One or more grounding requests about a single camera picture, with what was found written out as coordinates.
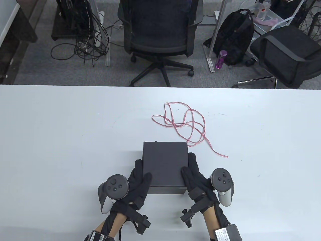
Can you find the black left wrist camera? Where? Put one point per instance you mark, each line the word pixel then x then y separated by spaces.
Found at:
pixel 143 223

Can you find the clear small bottle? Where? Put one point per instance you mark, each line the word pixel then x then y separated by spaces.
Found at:
pixel 264 12

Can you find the black computer tower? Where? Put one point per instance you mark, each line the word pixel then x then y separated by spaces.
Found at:
pixel 67 15

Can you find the white metal desk leg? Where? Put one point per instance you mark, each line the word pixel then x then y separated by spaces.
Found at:
pixel 107 60
pixel 211 65

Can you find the white desk with dark side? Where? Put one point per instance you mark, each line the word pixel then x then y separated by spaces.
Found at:
pixel 7 20

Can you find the person's left forearm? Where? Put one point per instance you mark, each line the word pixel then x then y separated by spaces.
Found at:
pixel 117 223

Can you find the pink ribbon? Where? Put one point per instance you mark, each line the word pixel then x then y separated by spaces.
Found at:
pixel 220 155

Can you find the black left forearm pack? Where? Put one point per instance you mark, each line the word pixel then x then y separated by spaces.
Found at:
pixel 97 236

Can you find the white power strip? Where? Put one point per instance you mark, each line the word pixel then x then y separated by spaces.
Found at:
pixel 101 17

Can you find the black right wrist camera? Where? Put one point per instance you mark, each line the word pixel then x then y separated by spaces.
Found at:
pixel 188 218

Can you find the purple water bottle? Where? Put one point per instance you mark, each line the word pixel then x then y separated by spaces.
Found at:
pixel 220 60

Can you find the grey left hand controller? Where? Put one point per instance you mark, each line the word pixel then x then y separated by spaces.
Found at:
pixel 116 185

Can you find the black cardboard box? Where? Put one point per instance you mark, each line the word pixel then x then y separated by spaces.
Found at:
pixel 165 163

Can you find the black chair with grey armrest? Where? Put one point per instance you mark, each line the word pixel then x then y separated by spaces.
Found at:
pixel 288 50

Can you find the person's right hand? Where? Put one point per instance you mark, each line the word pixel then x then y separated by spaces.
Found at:
pixel 195 180

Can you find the pink cloth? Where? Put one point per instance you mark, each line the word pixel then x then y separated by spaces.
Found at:
pixel 267 22

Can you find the black right forearm pack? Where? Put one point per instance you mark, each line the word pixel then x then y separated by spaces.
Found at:
pixel 228 233

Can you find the white frame storage rack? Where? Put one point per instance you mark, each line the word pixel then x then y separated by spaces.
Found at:
pixel 283 23

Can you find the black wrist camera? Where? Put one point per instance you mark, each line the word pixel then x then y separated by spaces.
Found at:
pixel 188 218
pixel 143 223

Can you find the black mesh office chair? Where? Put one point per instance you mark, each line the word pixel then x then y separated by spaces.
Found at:
pixel 158 25

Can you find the black backpack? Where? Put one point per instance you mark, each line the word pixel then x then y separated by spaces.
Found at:
pixel 233 32

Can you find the person's left hand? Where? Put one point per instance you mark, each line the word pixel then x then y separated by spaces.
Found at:
pixel 136 180

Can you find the grey hand controller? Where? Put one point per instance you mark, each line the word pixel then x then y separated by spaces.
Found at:
pixel 116 185
pixel 222 178

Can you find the person's right forearm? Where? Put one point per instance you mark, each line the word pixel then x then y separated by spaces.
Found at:
pixel 210 218

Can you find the grey right hand controller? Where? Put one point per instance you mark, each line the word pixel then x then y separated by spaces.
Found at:
pixel 222 178

